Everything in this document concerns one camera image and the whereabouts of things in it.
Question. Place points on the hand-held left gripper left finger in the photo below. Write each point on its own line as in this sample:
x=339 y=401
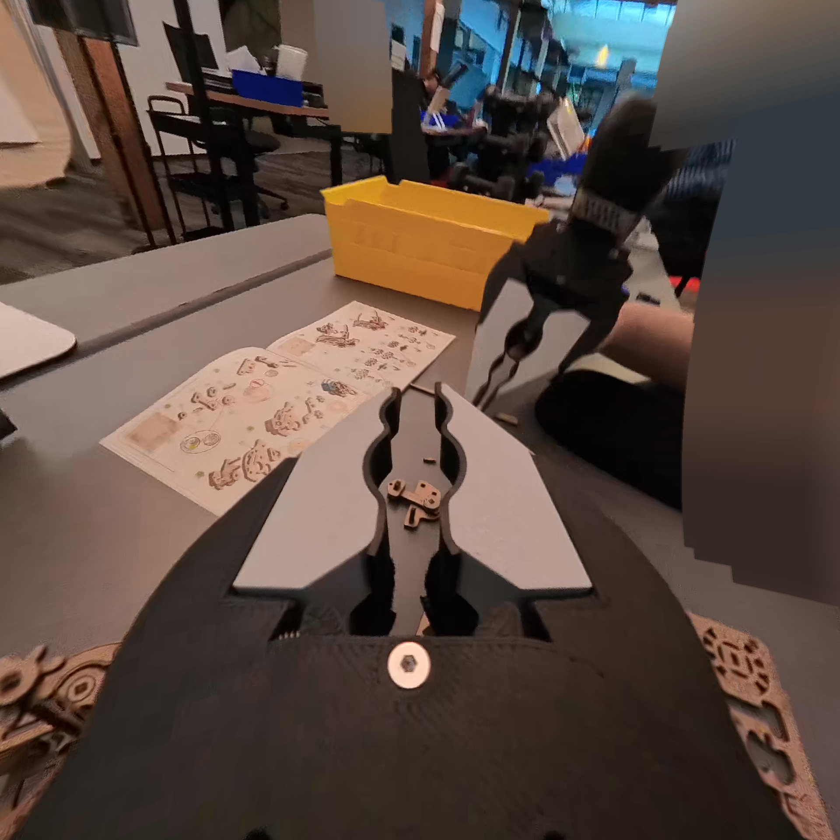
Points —
x=315 y=525

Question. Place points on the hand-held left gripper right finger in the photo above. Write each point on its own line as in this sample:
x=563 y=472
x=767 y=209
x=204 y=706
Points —
x=518 y=525

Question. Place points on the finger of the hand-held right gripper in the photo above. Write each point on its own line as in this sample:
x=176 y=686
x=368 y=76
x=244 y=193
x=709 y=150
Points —
x=492 y=341
x=565 y=338

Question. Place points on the small wooden model assembly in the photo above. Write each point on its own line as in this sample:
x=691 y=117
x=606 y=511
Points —
x=413 y=499

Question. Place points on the person's right forearm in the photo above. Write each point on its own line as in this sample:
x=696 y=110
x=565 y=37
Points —
x=649 y=341

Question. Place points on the wooden laser-cut parts sheet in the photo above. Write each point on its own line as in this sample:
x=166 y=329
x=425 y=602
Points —
x=754 y=689

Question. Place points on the large partly assembled wooden model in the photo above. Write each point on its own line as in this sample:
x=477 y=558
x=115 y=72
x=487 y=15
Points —
x=39 y=695

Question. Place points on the thin wooden stick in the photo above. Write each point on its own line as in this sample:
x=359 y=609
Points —
x=423 y=388

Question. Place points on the yellow plastic bin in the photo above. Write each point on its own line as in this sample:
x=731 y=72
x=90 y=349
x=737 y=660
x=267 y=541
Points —
x=407 y=249

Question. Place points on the open instruction booklet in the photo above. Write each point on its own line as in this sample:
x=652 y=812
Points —
x=262 y=407

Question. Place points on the black office chair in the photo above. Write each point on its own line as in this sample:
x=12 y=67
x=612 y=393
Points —
x=256 y=141

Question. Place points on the white rounded board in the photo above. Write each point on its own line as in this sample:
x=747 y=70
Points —
x=33 y=338

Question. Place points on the blue storage bin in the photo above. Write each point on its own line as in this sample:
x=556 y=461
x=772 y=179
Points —
x=266 y=88

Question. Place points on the wooden office desk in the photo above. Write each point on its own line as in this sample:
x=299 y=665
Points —
x=197 y=91

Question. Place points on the wooden easel board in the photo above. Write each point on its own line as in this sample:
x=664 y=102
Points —
x=39 y=161

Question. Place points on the black framed panel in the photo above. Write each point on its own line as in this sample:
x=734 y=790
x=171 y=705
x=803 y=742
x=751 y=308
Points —
x=85 y=16

